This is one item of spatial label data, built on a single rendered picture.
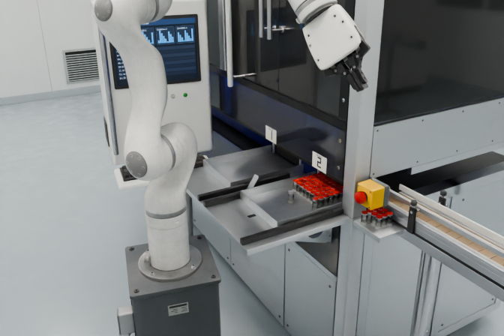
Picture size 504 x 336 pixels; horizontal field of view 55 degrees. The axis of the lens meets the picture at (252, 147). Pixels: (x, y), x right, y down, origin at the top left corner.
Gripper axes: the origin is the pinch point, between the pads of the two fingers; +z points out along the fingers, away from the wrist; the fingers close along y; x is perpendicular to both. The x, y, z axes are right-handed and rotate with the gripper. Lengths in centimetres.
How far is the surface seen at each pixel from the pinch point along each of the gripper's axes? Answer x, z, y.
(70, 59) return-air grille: 316, -266, -438
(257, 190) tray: 54, 8, -75
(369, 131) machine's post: 56, 9, -25
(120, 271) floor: 84, 9, -214
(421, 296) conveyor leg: 62, 66, -41
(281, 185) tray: 63, 11, -70
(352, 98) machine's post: 52, -3, -23
